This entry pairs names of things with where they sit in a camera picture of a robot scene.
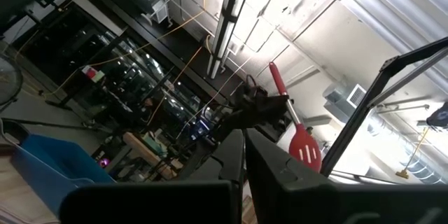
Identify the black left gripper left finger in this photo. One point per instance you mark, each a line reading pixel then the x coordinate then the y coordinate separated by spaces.
pixel 157 203

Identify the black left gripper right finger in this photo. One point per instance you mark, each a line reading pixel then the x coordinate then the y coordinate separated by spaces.
pixel 315 203

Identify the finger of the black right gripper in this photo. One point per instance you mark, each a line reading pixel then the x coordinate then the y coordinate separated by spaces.
pixel 278 115

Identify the red slotted turner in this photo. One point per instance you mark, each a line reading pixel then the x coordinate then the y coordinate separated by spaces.
pixel 304 147

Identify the person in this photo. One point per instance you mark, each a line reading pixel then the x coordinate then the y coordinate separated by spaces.
pixel 148 104

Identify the black floor fan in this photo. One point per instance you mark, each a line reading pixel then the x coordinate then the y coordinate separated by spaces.
pixel 8 77

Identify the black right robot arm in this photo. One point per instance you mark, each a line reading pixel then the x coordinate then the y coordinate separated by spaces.
pixel 224 122

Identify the blue plastic bin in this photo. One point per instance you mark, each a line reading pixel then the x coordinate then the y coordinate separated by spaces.
pixel 52 168

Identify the LED light bar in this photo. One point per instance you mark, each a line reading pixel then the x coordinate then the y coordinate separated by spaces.
pixel 227 24

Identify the black table frame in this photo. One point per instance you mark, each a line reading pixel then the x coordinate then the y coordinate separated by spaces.
pixel 371 101

